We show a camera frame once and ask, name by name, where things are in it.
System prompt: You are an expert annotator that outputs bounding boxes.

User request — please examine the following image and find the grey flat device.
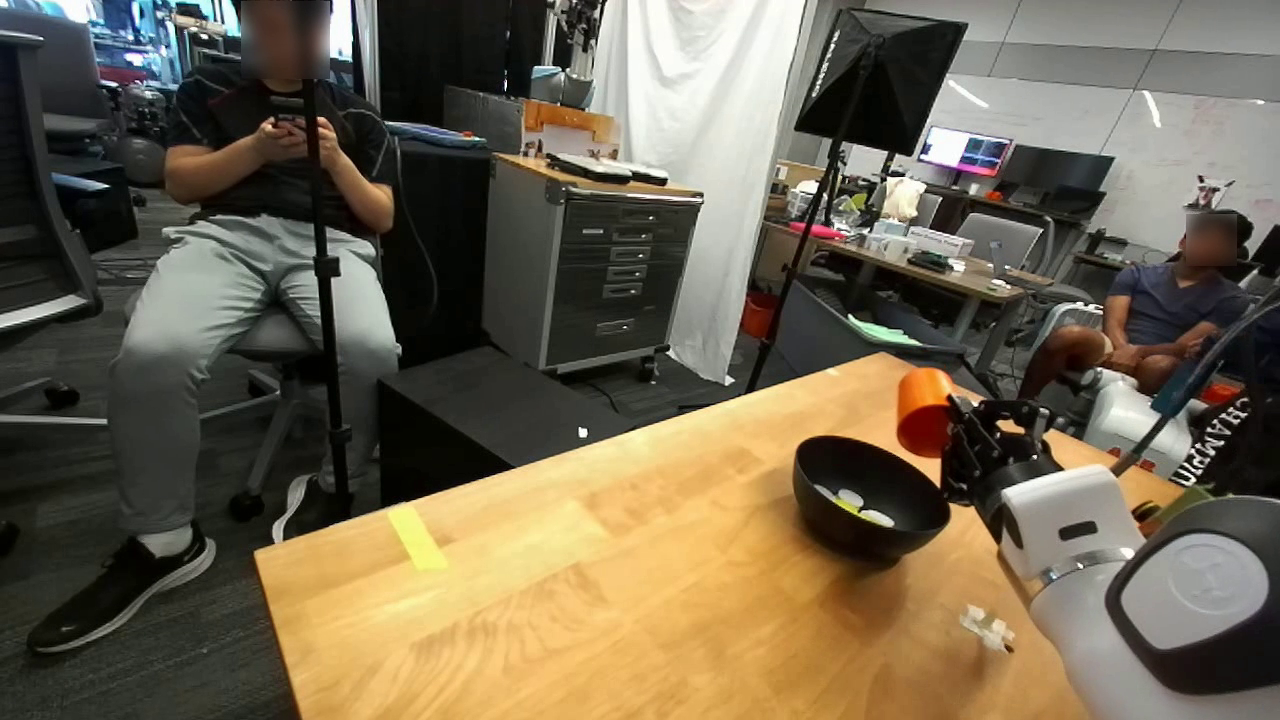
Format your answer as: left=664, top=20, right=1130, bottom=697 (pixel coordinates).
left=544, top=149, right=676, bottom=187

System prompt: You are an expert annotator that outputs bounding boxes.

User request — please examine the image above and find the black computer monitor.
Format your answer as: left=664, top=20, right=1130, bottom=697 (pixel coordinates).
left=992, top=142, right=1120, bottom=223

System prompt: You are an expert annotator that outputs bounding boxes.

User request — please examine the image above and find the tall black cabinet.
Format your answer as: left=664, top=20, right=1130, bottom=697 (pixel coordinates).
left=376, top=116, right=500, bottom=371

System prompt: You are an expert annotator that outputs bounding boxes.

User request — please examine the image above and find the black backdrop curtain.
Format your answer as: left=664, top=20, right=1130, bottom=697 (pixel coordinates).
left=376, top=0, right=550, bottom=131

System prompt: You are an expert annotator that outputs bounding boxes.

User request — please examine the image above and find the white rounded device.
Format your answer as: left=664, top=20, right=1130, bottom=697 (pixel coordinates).
left=1079, top=371, right=1205, bottom=487

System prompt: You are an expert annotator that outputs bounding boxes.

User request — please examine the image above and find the grey office chair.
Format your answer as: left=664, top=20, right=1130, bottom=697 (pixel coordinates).
left=0, top=24, right=112, bottom=444

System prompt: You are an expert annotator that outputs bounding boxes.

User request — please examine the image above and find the grey drawer cabinet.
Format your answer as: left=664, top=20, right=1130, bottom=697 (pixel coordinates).
left=480, top=152, right=709, bottom=378

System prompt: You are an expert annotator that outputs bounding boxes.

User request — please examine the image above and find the cluttered wooden desk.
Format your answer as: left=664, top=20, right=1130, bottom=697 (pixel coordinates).
left=804, top=223, right=1055, bottom=309

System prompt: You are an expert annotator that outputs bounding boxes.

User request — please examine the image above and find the yellow tape strip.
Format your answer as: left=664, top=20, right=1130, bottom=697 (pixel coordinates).
left=382, top=505, right=452, bottom=578

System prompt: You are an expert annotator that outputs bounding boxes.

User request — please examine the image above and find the black softbox light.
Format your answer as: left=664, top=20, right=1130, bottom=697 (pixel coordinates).
left=740, top=4, right=970, bottom=396

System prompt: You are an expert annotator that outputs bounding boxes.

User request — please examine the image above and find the seated person black shirt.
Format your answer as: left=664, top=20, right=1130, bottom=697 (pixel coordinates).
left=24, top=0, right=404, bottom=661

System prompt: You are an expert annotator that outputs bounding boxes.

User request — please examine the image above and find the black swivel chair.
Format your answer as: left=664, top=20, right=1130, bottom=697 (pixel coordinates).
left=194, top=258, right=404, bottom=526

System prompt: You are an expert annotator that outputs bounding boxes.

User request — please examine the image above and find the white plastic peg stand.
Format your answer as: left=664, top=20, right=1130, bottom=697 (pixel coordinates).
left=954, top=601, right=1020, bottom=656

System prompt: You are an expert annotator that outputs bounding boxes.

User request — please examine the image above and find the orange plastic cup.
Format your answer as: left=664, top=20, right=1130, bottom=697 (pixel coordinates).
left=890, top=367, right=959, bottom=461

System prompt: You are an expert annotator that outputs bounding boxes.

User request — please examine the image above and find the black bowl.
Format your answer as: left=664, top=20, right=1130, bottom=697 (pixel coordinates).
left=791, top=434, right=954, bottom=566

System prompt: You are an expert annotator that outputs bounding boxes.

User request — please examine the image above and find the low black box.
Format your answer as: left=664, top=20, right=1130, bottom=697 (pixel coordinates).
left=376, top=340, right=735, bottom=509

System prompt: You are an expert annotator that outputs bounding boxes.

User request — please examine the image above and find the orange white box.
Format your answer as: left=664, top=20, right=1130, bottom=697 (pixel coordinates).
left=515, top=95, right=625, bottom=169

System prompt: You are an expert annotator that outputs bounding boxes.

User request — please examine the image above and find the white curtain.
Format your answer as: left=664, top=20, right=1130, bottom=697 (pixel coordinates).
left=588, top=0, right=812, bottom=389

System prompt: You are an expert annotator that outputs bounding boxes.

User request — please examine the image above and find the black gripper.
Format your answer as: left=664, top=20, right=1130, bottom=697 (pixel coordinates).
left=935, top=393, right=1071, bottom=512

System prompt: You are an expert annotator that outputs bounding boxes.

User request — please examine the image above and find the seated person grey shirt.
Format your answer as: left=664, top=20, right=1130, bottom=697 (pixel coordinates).
left=1017, top=209, right=1265, bottom=406

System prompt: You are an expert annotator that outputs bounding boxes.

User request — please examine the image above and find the black light stand pole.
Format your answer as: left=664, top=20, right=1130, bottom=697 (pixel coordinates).
left=296, top=73, right=358, bottom=529

